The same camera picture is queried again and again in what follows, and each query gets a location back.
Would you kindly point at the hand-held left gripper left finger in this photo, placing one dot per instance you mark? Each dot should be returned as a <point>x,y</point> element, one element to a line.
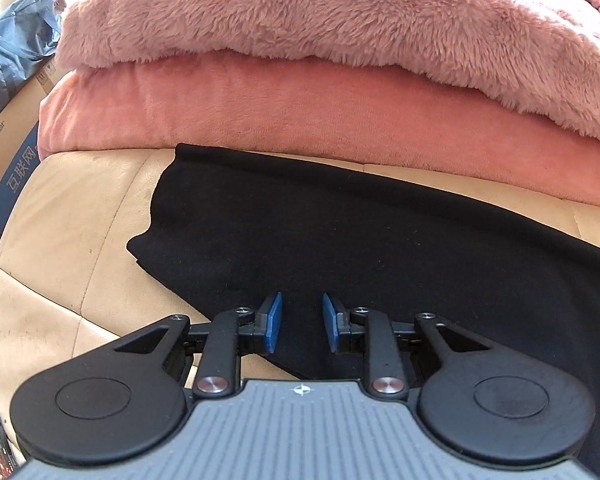
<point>275,321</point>

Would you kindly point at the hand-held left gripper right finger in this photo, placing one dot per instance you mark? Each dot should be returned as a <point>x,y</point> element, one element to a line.
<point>329,321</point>

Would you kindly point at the cardboard box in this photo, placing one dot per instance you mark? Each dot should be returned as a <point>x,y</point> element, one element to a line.
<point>10,155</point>

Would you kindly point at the pink fluffy blanket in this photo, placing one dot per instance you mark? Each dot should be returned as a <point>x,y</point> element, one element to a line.
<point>330,20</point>

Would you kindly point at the beige leather sofa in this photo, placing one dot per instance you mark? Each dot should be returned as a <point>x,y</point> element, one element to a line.
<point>70,240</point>

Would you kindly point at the black pants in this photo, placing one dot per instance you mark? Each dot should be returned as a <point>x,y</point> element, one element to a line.
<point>380,260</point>

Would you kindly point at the blue plastic bag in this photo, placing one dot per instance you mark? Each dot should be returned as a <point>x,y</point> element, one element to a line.
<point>10,45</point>

